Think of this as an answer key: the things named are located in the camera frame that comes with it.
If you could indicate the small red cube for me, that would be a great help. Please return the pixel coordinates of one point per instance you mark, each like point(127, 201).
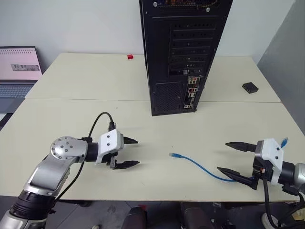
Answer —
point(130, 57)

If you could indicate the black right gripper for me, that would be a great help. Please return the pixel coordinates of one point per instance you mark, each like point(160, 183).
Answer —
point(259, 170)

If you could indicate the white rounded object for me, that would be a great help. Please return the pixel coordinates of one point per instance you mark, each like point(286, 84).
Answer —
point(268, 220)

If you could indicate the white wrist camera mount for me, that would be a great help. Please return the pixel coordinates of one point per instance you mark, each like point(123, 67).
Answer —
point(271, 146)
point(109, 140)

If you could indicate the grey partition panel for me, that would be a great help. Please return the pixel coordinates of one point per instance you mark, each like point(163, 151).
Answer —
point(283, 59)

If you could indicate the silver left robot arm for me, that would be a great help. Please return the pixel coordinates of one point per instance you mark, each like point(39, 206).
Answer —
point(43, 171)

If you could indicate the black computer tower case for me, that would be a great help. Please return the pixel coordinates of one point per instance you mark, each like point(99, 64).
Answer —
point(162, 59)

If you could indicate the dark rounded shape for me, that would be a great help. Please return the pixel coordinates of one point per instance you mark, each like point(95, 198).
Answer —
point(137, 218)
point(196, 215)

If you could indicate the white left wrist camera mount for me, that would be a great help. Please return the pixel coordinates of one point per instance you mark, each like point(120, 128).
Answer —
point(109, 140)

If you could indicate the grey open laptop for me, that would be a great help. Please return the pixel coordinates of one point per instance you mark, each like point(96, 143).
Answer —
point(19, 64)

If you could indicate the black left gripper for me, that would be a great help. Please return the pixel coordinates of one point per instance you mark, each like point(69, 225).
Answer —
point(111, 162)

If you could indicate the small black adapter box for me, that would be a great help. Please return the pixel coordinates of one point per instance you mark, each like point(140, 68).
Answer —
point(250, 87)

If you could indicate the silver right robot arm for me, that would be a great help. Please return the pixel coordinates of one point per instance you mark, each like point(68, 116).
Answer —
point(299, 174)

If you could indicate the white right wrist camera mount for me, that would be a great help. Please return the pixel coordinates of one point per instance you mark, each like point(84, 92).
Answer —
point(271, 146)

